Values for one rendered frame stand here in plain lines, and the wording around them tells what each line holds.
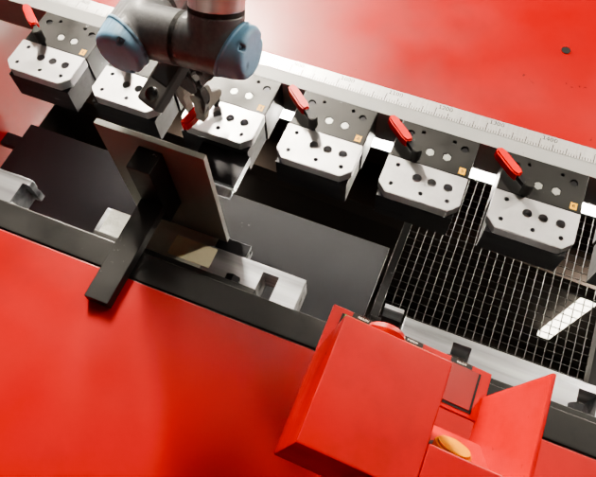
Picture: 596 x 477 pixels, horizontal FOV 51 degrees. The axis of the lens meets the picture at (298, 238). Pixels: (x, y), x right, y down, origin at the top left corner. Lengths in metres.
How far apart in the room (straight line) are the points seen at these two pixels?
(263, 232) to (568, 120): 0.82
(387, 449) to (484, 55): 0.96
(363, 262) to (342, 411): 1.14
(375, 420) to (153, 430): 0.42
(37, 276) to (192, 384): 0.30
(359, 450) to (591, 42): 1.09
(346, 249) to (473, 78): 0.60
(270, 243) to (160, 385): 0.85
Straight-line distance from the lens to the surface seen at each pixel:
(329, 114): 1.23
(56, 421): 0.95
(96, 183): 1.89
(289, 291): 1.07
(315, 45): 1.35
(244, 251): 1.12
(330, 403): 0.55
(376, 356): 0.57
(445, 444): 0.65
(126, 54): 0.91
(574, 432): 0.94
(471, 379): 0.77
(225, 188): 1.20
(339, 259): 1.67
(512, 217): 1.16
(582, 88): 1.37
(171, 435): 0.90
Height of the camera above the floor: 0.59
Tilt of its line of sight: 24 degrees up
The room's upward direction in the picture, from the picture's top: 24 degrees clockwise
